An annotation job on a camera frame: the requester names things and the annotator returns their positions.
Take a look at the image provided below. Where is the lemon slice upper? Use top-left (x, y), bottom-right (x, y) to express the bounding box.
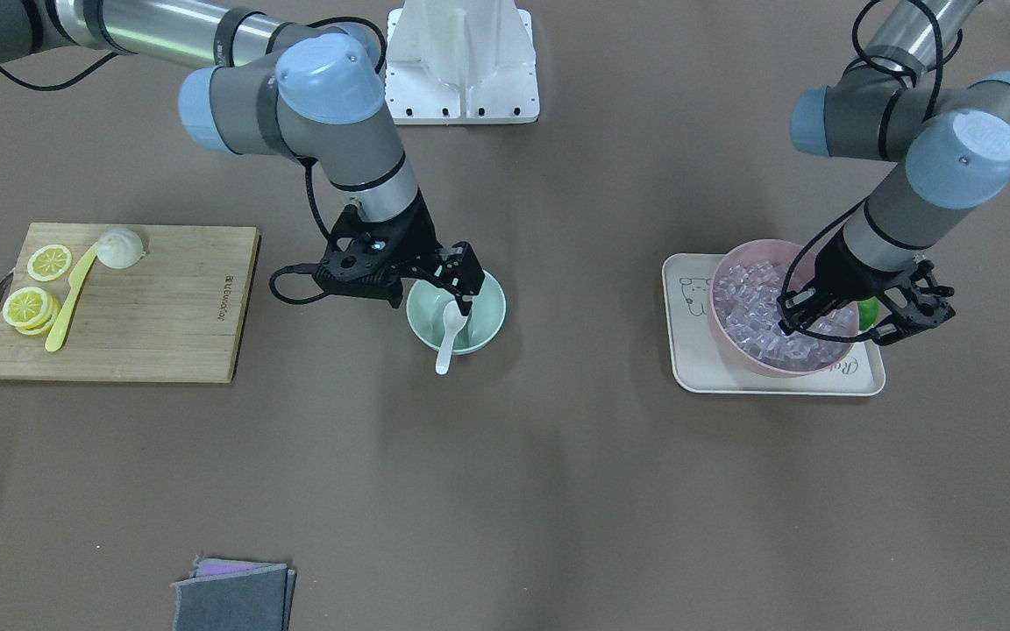
top-left (25, 244), bottom-right (74, 282)

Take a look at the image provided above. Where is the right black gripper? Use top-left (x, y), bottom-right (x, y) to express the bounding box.
top-left (388, 191), bottom-right (486, 316)

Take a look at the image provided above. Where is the beige plastic tray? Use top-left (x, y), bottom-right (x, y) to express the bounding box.
top-left (661, 254), bottom-right (886, 398)

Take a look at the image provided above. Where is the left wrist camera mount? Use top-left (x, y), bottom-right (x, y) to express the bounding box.
top-left (864, 256), bottom-right (957, 346)

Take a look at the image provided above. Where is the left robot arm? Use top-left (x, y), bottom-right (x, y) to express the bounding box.
top-left (778, 1), bottom-right (1010, 346)

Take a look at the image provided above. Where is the yellow plastic knife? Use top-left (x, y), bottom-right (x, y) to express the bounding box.
top-left (45, 243), bottom-right (99, 352)

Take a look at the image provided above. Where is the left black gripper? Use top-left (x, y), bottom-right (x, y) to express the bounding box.
top-left (777, 230), bottom-right (887, 338)

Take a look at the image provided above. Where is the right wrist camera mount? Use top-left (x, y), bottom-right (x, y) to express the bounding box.
top-left (311, 202), bottom-right (409, 308)

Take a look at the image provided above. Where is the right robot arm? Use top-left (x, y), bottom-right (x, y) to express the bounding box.
top-left (0, 1), bottom-right (485, 315)

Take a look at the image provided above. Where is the grey folded cloth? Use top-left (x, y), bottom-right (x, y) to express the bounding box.
top-left (172, 564), bottom-right (296, 630)

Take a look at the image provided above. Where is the lemon slice bottom stacked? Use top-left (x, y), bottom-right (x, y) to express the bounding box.
top-left (13, 298), bottom-right (60, 336)

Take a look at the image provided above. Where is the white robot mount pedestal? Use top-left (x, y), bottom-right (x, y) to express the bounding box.
top-left (385, 1), bottom-right (541, 125)

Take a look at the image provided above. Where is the green lime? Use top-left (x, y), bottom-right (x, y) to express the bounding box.
top-left (857, 298), bottom-right (880, 332)

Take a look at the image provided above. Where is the pink bowl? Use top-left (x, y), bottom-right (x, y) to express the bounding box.
top-left (709, 239), bottom-right (859, 377)

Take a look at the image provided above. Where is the white steamed bun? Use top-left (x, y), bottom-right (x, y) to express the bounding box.
top-left (96, 227), bottom-right (146, 269)

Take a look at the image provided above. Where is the clear ice cubes pile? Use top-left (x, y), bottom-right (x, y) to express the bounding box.
top-left (713, 259), bottom-right (850, 372)

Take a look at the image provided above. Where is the white ceramic spoon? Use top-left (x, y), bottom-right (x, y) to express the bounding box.
top-left (434, 301), bottom-right (468, 375)

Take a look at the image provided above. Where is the mint green bowl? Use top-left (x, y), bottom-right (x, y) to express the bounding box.
top-left (405, 271), bottom-right (508, 356)

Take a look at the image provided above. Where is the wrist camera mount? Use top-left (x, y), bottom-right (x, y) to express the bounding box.
top-left (864, 256), bottom-right (957, 346)
top-left (311, 202), bottom-right (409, 308)

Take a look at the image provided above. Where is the purple cloth underneath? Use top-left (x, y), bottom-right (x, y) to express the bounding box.
top-left (189, 557), bottom-right (270, 579)

